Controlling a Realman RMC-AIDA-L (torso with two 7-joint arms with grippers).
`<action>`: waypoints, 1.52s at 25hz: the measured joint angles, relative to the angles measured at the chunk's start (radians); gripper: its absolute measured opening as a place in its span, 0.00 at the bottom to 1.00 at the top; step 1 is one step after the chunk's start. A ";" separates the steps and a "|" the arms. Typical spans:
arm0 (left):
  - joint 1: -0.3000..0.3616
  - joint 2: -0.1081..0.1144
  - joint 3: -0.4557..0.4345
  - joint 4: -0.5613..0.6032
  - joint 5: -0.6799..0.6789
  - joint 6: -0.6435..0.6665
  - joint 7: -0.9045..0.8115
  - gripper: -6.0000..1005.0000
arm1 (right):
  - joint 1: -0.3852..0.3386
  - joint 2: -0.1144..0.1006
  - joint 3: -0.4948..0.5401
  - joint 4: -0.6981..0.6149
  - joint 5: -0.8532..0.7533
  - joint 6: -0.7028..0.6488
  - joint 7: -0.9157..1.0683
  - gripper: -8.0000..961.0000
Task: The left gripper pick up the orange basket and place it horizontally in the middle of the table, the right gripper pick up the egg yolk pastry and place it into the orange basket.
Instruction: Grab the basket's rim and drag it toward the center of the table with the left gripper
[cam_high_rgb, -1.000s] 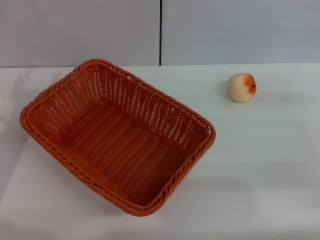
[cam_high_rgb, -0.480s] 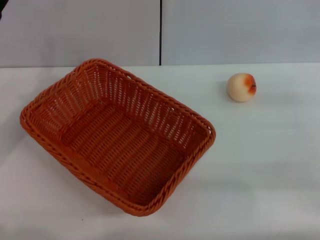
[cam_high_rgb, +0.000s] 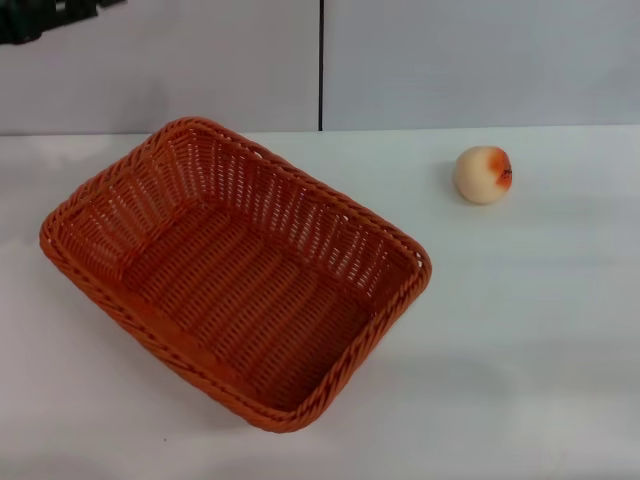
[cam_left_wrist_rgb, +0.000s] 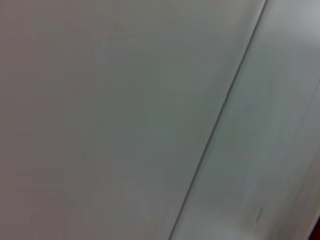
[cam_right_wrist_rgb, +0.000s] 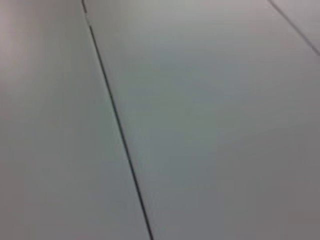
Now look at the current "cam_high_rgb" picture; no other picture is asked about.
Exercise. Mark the orange woven rectangular basket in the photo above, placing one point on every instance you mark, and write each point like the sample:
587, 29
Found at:
240, 300

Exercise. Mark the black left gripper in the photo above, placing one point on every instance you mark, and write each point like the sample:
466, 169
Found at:
30, 17

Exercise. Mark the cream and orange toy peach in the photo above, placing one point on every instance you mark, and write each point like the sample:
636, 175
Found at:
480, 175

